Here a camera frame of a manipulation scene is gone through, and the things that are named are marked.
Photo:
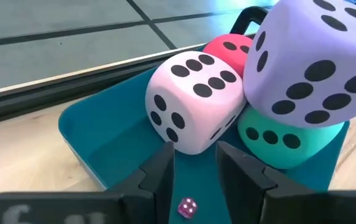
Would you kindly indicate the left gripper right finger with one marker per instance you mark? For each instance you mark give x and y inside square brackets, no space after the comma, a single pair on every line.
[290,208]

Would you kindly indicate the blue plastic tray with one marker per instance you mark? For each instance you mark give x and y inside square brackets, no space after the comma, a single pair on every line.
[103,133]

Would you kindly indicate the purple foam die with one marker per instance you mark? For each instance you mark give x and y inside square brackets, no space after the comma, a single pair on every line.
[280,46]

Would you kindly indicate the small pink translucent die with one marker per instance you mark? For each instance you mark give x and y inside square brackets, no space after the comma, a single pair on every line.
[187,208]

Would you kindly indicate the teal foam die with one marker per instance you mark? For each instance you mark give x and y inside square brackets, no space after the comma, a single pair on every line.
[290,155]

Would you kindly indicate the pink foam die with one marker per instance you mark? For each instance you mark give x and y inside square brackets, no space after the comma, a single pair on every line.
[193,124]

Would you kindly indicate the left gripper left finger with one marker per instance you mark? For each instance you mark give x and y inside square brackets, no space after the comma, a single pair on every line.
[103,208]

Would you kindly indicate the red foam die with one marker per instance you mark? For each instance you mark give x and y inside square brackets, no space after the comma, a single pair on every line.
[221,57]

